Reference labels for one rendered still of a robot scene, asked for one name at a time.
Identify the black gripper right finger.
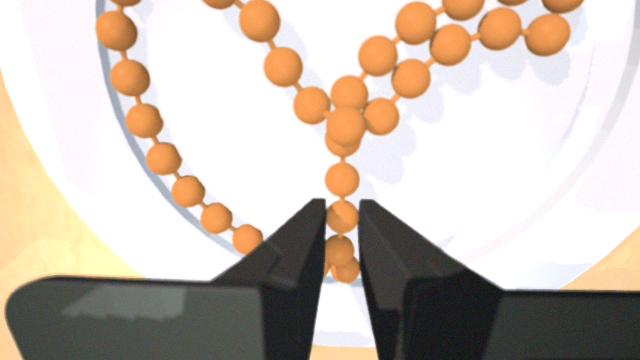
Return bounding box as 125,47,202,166
357,199,640,360

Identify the orange wooden bead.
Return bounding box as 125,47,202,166
326,105,367,147
394,1,438,46
497,0,529,6
429,24,471,67
325,162,360,197
201,202,233,234
362,97,400,136
325,234,355,267
126,103,164,138
111,0,141,7
523,14,571,57
441,0,485,21
202,0,235,10
541,0,584,14
391,59,431,99
477,7,522,51
358,35,399,77
330,74,369,111
263,47,303,88
330,256,360,284
239,0,281,43
293,86,331,125
172,175,205,208
147,142,183,176
323,260,330,278
232,224,264,255
326,200,359,234
325,132,362,158
110,59,151,97
95,10,138,52

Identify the white round board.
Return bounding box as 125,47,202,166
0,0,640,348

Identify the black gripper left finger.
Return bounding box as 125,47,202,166
3,197,327,360

